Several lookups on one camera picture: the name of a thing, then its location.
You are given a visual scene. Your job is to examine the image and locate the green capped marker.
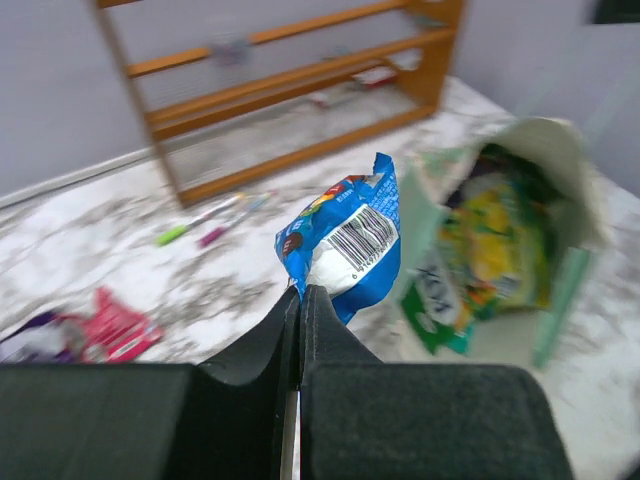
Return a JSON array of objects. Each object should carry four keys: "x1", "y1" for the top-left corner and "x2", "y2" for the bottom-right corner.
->
[{"x1": 155, "y1": 193, "x2": 246, "y2": 247}]

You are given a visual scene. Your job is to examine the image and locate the purple snack packet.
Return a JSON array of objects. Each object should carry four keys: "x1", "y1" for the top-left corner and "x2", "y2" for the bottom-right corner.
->
[{"x1": 1, "y1": 311, "x2": 76, "y2": 364}]

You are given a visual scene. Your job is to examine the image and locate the red snack packet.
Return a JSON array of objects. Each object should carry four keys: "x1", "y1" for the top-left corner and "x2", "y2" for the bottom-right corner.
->
[{"x1": 56, "y1": 287, "x2": 164, "y2": 363}]

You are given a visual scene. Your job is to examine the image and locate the blue m&m snack packet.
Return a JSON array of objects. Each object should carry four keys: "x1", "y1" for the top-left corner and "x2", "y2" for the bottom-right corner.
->
[{"x1": 274, "y1": 153, "x2": 401, "y2": 324}]

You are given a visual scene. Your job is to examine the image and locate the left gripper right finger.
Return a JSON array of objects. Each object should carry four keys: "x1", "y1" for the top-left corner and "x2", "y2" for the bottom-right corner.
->
[{"x1": 300, "y1": 286, "x2": 573, "y2": 479}]

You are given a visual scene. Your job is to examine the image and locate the orange wooden rack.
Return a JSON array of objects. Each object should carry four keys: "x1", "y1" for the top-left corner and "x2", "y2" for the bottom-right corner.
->
[{"x1": 89, "y1": 1, "x2": 466, "y2": 207}]

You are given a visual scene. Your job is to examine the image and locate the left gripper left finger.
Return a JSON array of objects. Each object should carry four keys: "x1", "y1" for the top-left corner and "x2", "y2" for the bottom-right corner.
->
[{"x1": 1, "y1": 289, "x2": 300, "y2": 479}]

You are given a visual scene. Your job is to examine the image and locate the green yellow snack packet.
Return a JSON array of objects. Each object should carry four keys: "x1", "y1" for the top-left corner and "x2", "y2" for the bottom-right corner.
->
[{"x1": 438, "y1": 173, "x2": 554, "y2": 321}]

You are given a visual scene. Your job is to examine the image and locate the green paper bag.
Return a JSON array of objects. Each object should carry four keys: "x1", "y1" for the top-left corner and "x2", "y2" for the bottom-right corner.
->
[{"x1": 393, "y1": 117, "x2": 609, "y2": 369}]

